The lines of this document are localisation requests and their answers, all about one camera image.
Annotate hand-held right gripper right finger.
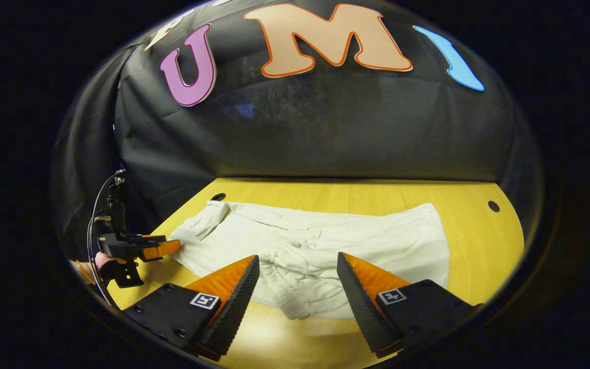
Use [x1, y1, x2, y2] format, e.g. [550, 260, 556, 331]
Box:
[336, 252, 482, 358]

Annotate black backdrop cloth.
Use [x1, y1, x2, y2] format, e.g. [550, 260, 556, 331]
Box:
[49, 0, 546, 257]

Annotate white jeans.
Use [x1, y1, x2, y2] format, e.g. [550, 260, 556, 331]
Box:
[170, 200, 450, 321]

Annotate thin gripper cable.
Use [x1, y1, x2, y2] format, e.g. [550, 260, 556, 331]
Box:
[87, 171, 124, 308]

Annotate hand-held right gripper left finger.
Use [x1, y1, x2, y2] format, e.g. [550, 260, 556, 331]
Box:
[121, 255, 261, 362]

